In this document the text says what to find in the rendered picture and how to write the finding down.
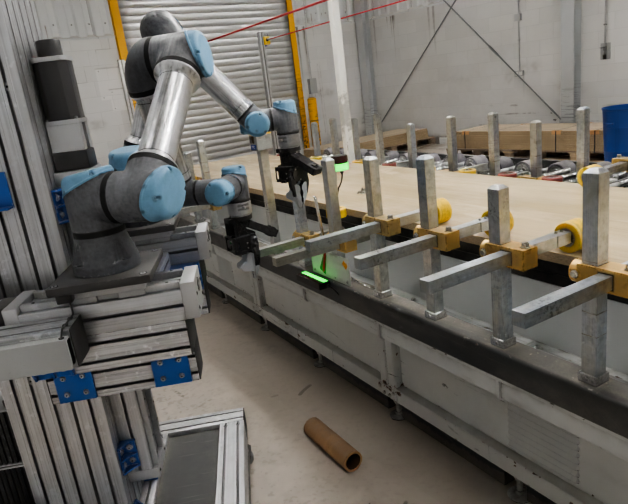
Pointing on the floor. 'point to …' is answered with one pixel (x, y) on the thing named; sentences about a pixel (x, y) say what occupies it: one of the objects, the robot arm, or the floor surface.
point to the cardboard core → (333, 444)
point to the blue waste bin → (622, 128)
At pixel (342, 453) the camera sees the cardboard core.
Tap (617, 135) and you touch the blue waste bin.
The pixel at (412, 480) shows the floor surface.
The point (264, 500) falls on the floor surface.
